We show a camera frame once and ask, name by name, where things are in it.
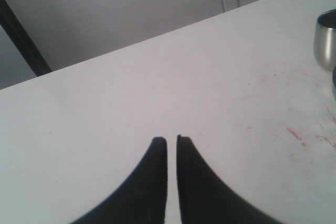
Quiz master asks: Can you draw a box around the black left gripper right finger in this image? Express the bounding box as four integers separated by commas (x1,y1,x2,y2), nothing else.
176,135,279,223

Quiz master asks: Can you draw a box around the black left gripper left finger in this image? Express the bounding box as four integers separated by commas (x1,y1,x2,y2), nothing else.
74,137,167,223

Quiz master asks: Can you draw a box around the steel bowl of rice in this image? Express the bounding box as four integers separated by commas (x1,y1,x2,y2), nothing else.
332,66,336,96

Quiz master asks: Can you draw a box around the small steel cup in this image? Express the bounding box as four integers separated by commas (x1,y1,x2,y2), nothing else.
313,9,335,72

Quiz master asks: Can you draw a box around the dark monitor frame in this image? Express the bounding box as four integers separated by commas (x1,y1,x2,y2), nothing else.
1,0,52,77

